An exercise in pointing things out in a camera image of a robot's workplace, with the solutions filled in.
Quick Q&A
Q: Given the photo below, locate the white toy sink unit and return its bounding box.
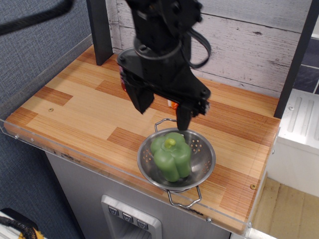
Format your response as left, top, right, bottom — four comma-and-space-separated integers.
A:
266, 89, 319, 196

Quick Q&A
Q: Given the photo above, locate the toy salmon sushi piece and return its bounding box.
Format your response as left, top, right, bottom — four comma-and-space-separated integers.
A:
167, 100, 179, 110

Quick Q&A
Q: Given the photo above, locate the green toy bell pepper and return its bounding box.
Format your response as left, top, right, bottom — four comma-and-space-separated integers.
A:
151, 132, 191, 182

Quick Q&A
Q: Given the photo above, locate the dark grey post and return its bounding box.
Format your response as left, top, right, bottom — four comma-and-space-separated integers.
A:
274, 0, 319, 119
86, 0, 113, 66

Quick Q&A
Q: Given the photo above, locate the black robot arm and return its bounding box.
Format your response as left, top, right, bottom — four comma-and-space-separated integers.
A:
117, 0, 211, 130

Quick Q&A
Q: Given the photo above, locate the dark grey left post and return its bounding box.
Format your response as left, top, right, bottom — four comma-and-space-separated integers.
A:
86, 0, 113, 66

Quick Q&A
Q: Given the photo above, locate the yellow object at corner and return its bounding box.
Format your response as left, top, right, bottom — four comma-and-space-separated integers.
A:
29, 230, 45, 239

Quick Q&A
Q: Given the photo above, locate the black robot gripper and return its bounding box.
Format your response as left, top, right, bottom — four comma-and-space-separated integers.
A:
124, 53, 210, 131

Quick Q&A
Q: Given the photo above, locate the stainless steel colander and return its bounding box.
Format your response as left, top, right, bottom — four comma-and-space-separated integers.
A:
137, 128, 216, 208

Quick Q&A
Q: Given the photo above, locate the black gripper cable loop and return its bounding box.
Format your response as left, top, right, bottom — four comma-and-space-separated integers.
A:
188, 27, 212, 69

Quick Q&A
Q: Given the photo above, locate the silver dispenser button panel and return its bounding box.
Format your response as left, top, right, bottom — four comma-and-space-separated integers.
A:
101, 195, 162, 239

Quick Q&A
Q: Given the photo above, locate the purple cherries tin can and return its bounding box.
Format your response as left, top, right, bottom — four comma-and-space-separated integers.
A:
117, 47, 137, 90

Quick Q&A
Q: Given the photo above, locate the grey toy fridge cabinet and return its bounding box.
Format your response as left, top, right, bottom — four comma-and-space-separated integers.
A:
47, 153, 230, 239

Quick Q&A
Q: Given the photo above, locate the dark grey right post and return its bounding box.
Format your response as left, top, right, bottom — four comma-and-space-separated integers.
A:
274, 0, 319, 119

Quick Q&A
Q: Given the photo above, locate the black braided cable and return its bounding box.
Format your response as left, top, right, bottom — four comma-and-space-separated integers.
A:
0, 0, 75, 35

